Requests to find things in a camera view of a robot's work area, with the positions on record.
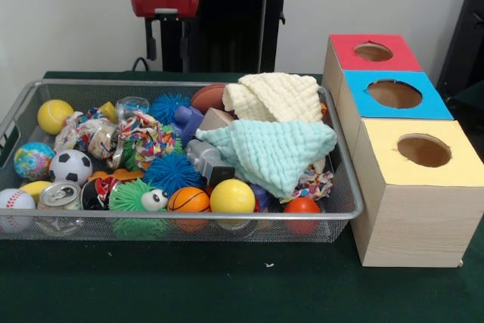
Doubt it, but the cream waffle cloth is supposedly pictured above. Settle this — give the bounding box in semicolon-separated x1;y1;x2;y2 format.
222;72;324;123

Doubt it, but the mint green waffle cloth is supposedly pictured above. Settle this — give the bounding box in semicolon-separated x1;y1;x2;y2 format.
195;118;338;199

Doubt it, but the colourful knotted rope toy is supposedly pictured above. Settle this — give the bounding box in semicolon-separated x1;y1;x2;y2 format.
279;173;334;201

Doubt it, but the wooden box with three holes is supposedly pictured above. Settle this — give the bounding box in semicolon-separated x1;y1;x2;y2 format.
321;33;484;268

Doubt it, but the yellow ball with seam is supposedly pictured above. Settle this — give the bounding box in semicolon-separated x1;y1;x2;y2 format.
36;99;75;135

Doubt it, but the black and white soccer ball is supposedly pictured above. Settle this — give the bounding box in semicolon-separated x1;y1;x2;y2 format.
48;149;94;187

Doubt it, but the small orange basketball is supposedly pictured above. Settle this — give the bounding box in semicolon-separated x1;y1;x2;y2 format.
166;186;212;232

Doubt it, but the green spiky toy with eyes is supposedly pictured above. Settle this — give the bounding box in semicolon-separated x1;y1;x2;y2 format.
108;178;169;240

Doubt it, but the smooth yellow ball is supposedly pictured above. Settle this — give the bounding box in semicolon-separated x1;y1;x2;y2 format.
209;179;256;229

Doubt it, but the globe print ball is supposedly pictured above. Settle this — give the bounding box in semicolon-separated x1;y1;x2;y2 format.
13;141;56;182

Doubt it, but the silver drink can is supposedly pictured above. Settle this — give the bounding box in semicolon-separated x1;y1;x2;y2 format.
37;179;83;211

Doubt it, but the red-orange ball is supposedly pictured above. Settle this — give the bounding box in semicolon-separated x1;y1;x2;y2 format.
283;197;321;234

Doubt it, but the white baseball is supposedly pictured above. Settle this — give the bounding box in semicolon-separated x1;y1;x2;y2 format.
0;188;37;234

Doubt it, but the black cable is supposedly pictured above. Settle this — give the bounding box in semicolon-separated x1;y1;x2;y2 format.
130;57;159;73

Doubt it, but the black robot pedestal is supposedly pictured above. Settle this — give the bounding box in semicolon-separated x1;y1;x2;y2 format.
153;0;306;73

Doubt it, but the silver wire mesh bin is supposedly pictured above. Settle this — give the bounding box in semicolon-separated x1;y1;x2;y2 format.
0;79;365;244

